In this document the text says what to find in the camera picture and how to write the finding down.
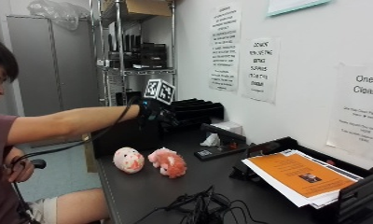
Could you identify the cardboard box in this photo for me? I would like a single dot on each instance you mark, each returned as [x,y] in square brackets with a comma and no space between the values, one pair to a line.
[142,8]

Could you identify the black handheld controller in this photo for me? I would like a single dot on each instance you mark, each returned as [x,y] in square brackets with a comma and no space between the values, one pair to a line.
[37,163]

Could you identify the the person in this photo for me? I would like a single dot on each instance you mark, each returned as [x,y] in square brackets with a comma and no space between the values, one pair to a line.
[0,146]

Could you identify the stack of white papers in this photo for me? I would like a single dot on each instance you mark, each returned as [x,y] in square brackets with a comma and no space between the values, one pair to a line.
[295,182]

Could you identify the short printed wall notice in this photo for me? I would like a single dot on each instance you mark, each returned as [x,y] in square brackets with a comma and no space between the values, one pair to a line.
[261,70]

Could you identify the black paper tray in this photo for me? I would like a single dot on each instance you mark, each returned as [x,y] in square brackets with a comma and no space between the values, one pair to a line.
[318,183]

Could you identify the clear plastic bag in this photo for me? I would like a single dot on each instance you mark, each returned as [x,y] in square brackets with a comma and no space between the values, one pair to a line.
[57,12]

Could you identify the black flat device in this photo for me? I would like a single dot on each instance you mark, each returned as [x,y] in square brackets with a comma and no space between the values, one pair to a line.
[217,151]

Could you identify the white marker cube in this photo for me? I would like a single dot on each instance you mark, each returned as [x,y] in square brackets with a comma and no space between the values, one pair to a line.
[160,90]

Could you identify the grey metal cabinet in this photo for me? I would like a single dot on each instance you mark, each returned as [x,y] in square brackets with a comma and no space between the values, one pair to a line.
[53,65]

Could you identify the orange paper sheet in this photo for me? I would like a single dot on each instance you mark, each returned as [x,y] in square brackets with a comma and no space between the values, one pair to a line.
[301,174]

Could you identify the crumpled white tissue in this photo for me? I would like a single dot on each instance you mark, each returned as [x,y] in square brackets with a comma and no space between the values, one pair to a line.
[210,140]

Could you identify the large printed wall sign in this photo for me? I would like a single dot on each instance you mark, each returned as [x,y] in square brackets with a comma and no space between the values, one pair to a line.
[358,112]

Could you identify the tall printed wall notice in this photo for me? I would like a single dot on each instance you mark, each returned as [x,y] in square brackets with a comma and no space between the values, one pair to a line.
[224,46]

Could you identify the round pink plush toy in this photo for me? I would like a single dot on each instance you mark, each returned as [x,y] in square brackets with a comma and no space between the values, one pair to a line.
[128,160]

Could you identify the pink red plush toy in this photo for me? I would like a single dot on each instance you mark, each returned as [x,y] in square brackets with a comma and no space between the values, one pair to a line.
[168,162]

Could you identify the black equipment on shelf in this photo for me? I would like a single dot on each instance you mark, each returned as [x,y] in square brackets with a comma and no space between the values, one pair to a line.
[139,54]

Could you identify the teal edged whiteboard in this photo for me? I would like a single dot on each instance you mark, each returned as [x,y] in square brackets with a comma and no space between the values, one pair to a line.
[295,6]

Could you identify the white small box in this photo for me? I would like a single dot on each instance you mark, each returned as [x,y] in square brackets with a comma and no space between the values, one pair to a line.
[228,126]

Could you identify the black stacked file organizer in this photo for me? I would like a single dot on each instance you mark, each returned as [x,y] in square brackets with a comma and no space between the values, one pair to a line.
[194,110]

